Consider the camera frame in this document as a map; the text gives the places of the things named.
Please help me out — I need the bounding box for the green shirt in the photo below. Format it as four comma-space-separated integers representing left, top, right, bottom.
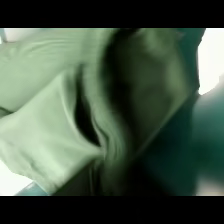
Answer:
0, 27, 206, 197

